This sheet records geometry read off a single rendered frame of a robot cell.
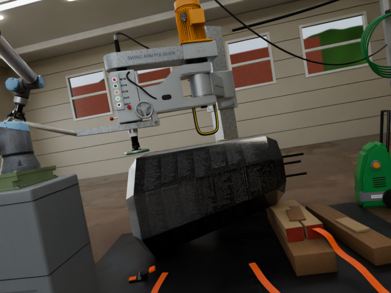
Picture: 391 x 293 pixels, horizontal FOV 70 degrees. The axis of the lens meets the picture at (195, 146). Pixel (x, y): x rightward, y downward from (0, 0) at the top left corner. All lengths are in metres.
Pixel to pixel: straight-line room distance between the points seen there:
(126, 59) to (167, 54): 0.34
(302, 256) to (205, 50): 1.74
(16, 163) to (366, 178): 2.74
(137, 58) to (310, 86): 6.76
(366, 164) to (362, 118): 6.09
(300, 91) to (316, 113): 0.76
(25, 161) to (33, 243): 0.43
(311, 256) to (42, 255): 1.47
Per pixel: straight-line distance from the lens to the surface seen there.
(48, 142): 10.37
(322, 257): 1.94
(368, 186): 3.04
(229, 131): 3.10
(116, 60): 2.45
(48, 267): 1.62
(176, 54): 2.49
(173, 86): 2.44
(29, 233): 1.59
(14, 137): 1.74
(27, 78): 2.23
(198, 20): 2.56
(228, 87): 3.08
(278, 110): 8.45
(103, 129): 2.43
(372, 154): 2.98
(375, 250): 2.05
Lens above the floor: 1.00
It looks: 4 degrees down
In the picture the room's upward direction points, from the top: 10 degrees counter-clockwise
